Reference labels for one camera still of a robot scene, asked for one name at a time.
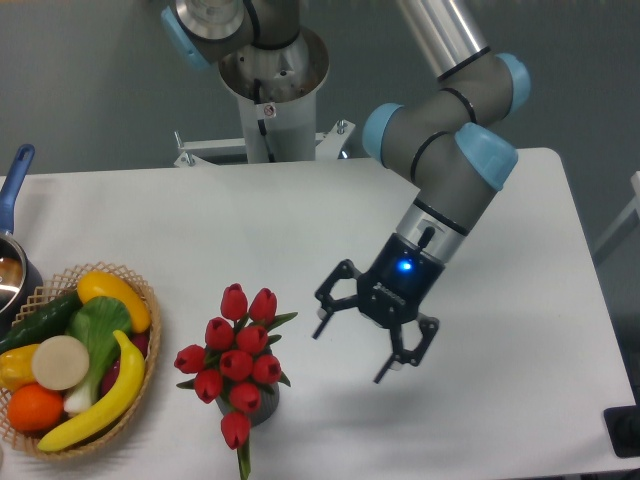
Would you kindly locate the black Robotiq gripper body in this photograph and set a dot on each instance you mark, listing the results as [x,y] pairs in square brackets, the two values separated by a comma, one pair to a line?
[391,291]

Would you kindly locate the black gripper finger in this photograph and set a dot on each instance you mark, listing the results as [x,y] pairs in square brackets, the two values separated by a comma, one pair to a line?
[328,304]
[400,355]

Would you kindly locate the dark grey ribbed vase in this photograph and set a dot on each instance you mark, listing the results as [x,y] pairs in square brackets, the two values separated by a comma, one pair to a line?
[248,405]

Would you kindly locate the red tulip bouquet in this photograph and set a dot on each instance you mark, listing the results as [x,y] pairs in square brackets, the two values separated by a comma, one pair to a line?
[237,348]

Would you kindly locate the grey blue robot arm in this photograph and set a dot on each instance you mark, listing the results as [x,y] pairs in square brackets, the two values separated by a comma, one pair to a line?
[444,147]

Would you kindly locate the black device at table edge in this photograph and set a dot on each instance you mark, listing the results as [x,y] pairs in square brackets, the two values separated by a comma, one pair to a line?
[623,429]

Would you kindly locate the dark red fruit in basket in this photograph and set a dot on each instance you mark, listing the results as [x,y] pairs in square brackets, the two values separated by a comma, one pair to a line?
[141,341]

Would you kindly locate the green bok choy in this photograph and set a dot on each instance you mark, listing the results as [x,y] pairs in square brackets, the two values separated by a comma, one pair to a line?
[93,325]

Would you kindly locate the yellow squash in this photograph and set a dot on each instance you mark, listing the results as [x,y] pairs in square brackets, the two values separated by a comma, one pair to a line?
[103,284]

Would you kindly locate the yellow banana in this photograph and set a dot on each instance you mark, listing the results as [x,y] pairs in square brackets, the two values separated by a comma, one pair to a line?
[106,410]

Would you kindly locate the green cucumber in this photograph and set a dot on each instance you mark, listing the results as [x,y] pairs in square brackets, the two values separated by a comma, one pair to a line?
[50,320]

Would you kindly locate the beige round disc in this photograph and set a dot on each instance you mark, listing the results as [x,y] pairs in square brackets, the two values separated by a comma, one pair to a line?
[60,362]

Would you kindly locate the woven wicker basket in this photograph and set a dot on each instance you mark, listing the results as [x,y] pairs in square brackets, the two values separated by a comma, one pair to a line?
[58,285]

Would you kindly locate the yellow bell pepper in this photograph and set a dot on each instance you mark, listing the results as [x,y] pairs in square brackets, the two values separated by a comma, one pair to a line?
[16,370]

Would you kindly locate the orange fruit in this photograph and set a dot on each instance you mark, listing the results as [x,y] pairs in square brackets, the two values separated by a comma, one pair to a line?
[34,408]

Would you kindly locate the white metal bracket right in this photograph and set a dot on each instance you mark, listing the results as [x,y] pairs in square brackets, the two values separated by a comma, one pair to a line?
[335,144]

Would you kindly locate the white metal bracket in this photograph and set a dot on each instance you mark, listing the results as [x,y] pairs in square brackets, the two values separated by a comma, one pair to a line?
[335,144]
[209,152]

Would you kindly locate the white metal bracket left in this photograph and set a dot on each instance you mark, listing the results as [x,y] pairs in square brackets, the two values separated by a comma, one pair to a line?
[209,152]

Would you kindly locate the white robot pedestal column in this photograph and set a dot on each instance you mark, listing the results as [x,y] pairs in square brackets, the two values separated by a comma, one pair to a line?
[276,97]

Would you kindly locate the white frame at right edge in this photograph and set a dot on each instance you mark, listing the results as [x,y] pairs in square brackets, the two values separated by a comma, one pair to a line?
[620,228]

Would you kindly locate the blue handled saucepan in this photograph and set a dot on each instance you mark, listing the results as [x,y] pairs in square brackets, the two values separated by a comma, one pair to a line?
[19,277]

